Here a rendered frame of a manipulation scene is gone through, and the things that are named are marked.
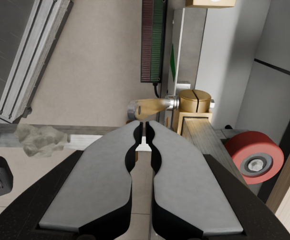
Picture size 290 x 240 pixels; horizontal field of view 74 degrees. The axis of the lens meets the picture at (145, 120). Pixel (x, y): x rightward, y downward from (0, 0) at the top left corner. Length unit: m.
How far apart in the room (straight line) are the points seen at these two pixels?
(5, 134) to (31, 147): 0.05
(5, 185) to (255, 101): 0.52
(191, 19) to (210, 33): 0.11
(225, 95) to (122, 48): 0.71
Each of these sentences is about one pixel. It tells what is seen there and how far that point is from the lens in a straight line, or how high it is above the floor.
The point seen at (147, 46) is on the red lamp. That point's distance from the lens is 0.43.
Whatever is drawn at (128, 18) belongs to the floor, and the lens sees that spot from 1.13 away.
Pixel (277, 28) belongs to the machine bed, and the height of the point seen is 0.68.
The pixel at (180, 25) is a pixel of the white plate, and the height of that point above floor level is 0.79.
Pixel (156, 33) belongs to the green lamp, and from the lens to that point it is 0.42.
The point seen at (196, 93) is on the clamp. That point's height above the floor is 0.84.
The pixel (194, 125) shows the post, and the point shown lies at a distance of 0.27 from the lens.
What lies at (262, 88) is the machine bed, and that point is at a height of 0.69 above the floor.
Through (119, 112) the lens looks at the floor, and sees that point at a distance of 1.26.
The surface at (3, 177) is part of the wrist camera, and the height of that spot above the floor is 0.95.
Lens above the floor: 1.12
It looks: 62 degrees down
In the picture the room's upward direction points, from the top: 179 degrees counter-clockwise
